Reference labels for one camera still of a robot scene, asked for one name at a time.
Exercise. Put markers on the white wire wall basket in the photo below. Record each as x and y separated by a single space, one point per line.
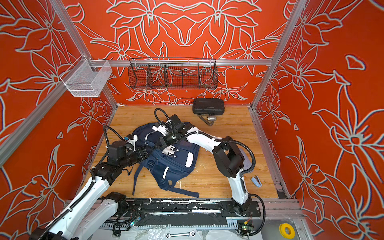
87 78

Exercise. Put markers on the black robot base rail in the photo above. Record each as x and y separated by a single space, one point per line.
220 207

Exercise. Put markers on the yellow tape roll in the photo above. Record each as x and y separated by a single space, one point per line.
287 231

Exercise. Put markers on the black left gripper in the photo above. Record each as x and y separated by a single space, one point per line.
145 154

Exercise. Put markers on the silver combination wrench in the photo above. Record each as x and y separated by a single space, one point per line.
188 234

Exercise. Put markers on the black plastic tool case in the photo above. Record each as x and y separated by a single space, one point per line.
205 106

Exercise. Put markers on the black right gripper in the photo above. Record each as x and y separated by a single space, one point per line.
165 143

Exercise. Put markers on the blue stapler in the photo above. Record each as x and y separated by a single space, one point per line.
256 181

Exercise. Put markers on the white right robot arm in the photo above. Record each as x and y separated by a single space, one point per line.
233 158

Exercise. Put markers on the black wire wall basket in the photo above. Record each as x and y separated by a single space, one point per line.
173 74

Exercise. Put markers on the navy blue student backpack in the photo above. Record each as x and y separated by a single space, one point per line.
170 165

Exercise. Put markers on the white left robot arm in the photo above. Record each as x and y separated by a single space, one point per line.
74 222

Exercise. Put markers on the small metal cylinder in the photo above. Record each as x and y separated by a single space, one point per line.
211 118

